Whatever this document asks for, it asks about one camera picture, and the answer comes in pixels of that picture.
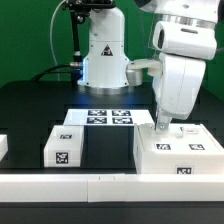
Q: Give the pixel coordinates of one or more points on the white cabinet body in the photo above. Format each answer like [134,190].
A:
[174,163]

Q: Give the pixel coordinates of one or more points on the white block with two tags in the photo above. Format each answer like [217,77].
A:
[64,146]

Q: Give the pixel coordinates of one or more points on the white panel with tag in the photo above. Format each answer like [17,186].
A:
[162,142]

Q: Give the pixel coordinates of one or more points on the white fence bar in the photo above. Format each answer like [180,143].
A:
[3,146]
[110,188]

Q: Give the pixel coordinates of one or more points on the white door panel with knob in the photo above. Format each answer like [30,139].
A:
[194,139]

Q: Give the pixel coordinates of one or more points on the white tag base sheet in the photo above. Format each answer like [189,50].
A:
[107,117]

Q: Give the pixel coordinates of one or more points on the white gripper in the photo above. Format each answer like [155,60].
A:
[176,89]

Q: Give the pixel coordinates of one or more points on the white left fence bar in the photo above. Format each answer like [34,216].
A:
[3,146]

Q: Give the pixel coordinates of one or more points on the white front fence bar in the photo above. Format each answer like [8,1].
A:
[110,188]

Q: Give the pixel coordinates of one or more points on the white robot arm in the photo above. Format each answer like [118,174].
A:
[172,39]

